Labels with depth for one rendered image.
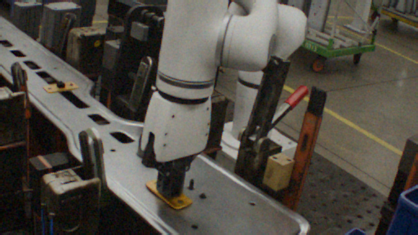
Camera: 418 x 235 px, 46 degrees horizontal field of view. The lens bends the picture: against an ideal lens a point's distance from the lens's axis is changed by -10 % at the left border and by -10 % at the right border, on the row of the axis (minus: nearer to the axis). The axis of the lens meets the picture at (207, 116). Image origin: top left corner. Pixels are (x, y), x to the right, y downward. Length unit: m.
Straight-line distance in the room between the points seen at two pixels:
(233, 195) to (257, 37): 0.31
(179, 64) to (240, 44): 0.09
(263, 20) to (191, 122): 0.19
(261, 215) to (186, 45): 0.31
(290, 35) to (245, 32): 0.73
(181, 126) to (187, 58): 0.11
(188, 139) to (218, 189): 0.14
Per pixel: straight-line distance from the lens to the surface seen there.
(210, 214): 0.86
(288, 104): 1.01
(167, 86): 0.76
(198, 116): 0.81
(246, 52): 0.72
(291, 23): 1.45
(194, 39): 0.73
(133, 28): 1.24
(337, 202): 1.59
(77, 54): 1.40
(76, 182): 0.80
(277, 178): 0.92
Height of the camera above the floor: 1.47
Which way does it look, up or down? 24 degrees down
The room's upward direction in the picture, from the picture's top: 10 degrees clockwise
